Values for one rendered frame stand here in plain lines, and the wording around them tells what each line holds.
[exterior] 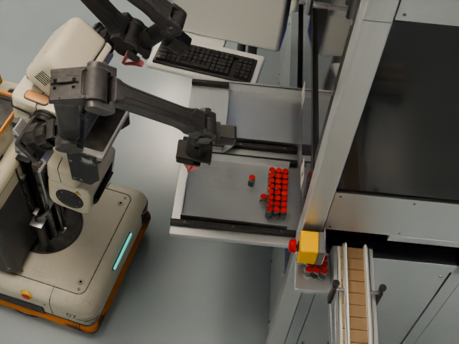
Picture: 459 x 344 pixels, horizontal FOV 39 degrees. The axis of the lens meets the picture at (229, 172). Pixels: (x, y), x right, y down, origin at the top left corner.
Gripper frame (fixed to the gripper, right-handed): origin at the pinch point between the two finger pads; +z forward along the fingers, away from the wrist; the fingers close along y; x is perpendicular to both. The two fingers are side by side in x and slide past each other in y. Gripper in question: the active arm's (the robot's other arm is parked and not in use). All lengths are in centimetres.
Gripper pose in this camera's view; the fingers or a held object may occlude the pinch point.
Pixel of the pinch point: (189, 168)
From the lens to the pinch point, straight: 197.3
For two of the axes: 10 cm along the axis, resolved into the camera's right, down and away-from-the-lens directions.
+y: 9.7, 1.9, 1.4
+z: -2.2, 5.7, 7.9
